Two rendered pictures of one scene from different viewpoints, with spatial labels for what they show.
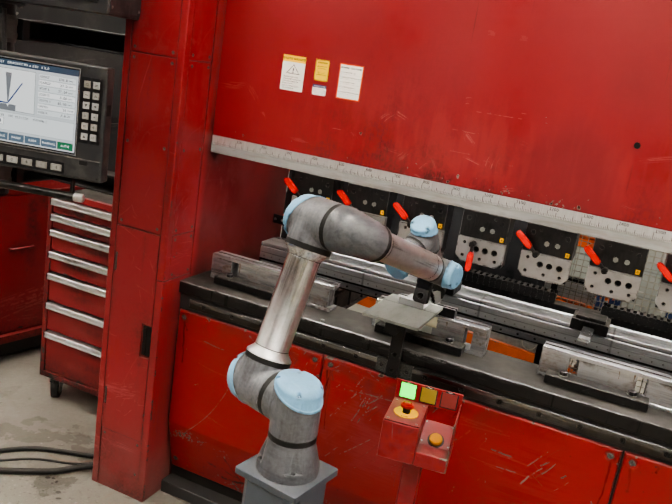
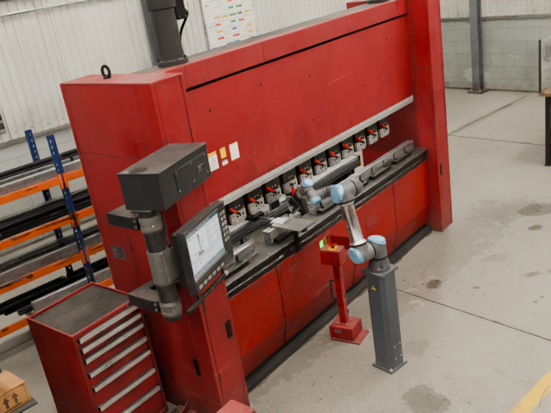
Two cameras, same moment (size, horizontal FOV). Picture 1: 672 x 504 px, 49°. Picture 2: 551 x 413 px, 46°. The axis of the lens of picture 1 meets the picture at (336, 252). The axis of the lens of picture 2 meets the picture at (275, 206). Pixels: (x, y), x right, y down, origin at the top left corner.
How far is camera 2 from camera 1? 4.16 m
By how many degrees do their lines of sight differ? 67
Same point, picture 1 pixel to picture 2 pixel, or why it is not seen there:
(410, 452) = (344, 256)
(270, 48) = not seen: hidden behind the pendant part
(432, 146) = (266, 157)
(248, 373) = (366, 249)
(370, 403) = (294, 269)
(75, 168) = (227, 258)
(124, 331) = (218, 335)
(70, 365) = not seen: outside the picture
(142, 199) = not seen: hidden behind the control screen
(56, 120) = (216, 241)
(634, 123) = (310, 112)
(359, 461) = (298, 294)
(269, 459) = (385, 265)
